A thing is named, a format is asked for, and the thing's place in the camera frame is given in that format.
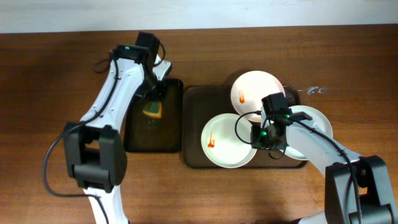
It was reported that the brown serving tray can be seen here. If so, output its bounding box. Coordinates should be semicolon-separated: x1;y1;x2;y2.
182;85;307;169

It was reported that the white plate with sauce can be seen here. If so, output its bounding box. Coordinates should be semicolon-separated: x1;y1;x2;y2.
230;71;285;115

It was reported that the black water tub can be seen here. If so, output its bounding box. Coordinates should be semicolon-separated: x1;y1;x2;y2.
124;78;183;153

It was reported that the yellow green sponge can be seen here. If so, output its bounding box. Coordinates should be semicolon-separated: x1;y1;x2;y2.
142;101;162;119

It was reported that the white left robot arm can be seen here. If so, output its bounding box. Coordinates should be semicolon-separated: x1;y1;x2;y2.
63;44;172;223

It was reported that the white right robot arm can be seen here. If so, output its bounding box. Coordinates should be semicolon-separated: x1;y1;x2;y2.
251;112;397;223

